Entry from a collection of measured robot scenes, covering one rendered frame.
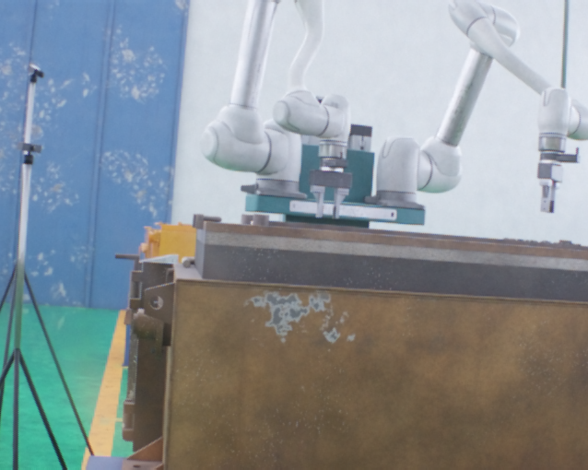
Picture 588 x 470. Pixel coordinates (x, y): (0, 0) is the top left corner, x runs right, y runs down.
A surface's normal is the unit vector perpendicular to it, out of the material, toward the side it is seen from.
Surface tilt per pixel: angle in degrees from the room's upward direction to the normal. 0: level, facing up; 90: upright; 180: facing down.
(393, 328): 90
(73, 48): 90
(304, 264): 90
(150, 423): 90
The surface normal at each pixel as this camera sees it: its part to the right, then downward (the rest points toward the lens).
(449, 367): 0.19, 0.04
